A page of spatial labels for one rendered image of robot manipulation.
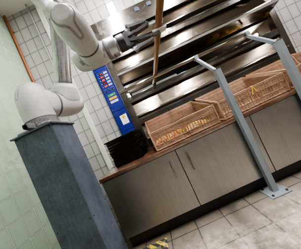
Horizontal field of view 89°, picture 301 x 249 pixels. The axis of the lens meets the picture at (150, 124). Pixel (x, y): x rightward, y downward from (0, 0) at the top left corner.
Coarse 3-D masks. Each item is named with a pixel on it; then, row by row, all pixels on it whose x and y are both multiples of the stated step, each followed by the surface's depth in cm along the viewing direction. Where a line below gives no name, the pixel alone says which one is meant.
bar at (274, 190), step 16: (176, 64) 131; (208, 64) 118; (288, 64) 107; (144, 80) 131; (224, 80) 107; (240, 112) 106; (240, 128) 110; (256, 144) 106; (256, 160) 108; (272, 176) 105; (272, 192) 105; (288, 192) 100
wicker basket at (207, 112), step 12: (180, 108) 163; (192, 108) 162; (204, 108) 118; (156, 120) 163; (168, 120) 162; (180, 120) 118; (192, 120) 159; (216, 120) 117; (156, 132) 117; (168, 132) 117; (180, 132) 118; (192, 132) 118; (156, 144) 118; (168, 144) 117
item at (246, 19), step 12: (276, 0) 152; (252, 12) 152; (264, 12) 162; (228, 24) 153; (240, 24) 163; (204, 36) 154; (216, 36) 164; (180, 48) 156; (192, 48) 167; (168, 60) 168; (132, 72) 159; (144, 72) 170
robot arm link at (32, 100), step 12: (24, 84) 79; (36, 84) 82; (24, 96) 76; (36, 96) 79; (48, 96) 84; (24, 108) 76; (36, 108) 77; (48, 108) 81; (60, 108) 90; (24, 120) 77
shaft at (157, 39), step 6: (156, 0) 55; (162, 0) 54; (156, 6) 57; (162, 6) 57; (156, 12) 60; (162, 12) 60; (156, 18) 63; (156, 24) 67; (156, 36) 76; (156, 42) 81; (156, 48) 88; (156, 54) 95; (156, 60) 104; (156, 66) 115; (156, 72) 129
